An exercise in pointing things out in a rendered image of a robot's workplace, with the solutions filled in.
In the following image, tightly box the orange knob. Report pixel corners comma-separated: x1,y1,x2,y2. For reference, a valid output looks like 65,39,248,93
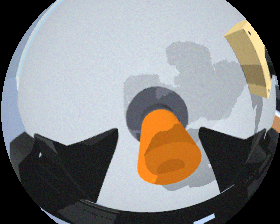
136,111,201,184

